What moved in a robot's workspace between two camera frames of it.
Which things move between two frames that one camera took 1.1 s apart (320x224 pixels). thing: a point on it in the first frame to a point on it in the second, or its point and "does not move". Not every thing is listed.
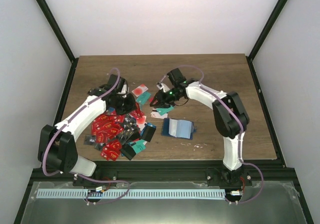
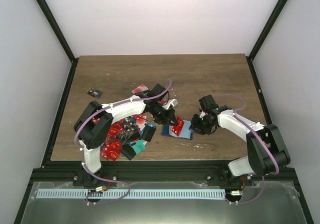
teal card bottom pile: x=138 y=146 does not move
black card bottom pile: x=128 y=151 does not move
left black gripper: x=131 y=105 to x=166 y=119
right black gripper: x=163 y=103 to x=194 y=125
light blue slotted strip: x=130 y=193 does not move
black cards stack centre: x=131 y=131 does not move
